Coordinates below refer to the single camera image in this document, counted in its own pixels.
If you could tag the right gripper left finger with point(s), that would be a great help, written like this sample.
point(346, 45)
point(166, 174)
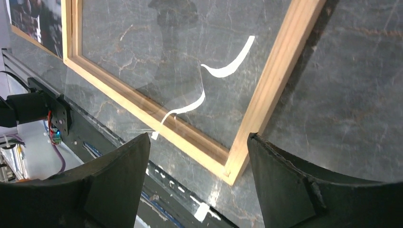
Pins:
point(102, 193)

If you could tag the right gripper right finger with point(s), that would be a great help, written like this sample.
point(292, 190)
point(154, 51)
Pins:
point(295, 193)

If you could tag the clear plastic sheet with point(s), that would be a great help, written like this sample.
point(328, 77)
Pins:
point(341, 108)

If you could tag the wooden picture frame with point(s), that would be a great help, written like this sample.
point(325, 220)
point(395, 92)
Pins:
point(227, 164)

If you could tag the printed colour photo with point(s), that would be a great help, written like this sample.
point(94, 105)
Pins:
point(40, 19)

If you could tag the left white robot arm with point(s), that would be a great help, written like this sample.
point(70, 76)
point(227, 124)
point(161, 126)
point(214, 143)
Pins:
point(22, 109)

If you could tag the brown backing board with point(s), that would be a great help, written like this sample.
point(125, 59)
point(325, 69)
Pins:
point(20, 33)

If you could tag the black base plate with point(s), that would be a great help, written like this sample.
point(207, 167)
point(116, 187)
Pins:
point(164, 202)

